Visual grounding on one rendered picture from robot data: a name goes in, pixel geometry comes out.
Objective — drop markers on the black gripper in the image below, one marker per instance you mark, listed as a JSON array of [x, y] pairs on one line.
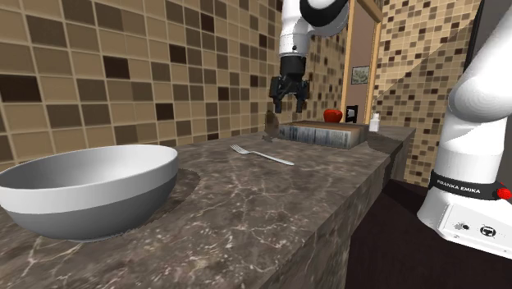
[[293, 68]]

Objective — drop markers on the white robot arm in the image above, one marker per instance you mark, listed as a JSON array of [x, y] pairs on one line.
[[472, 136]]

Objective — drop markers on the brown mottled figure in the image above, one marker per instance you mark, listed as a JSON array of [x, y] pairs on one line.
[[272, 125]]

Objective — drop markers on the grey wooden block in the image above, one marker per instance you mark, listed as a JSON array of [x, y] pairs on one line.
[[320, 134]]

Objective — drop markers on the red apple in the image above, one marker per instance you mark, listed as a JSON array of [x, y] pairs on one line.
[[332, 115]]

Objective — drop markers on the silver fork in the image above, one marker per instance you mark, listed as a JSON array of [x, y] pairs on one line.
[[264, 155]]

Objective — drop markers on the small white bottle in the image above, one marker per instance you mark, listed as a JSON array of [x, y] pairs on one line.
[[374, 123]]

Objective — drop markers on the white and grey bowl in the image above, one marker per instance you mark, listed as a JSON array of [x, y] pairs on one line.
[[88, 188]]

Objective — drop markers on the black wall fixture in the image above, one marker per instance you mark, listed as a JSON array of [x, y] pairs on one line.
[[352, 113]]

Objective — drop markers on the wooden door frame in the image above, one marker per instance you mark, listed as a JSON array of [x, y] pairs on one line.
[[347, 60]]

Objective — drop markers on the framed wall picture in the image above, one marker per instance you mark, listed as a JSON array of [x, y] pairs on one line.
[[360, 75]]

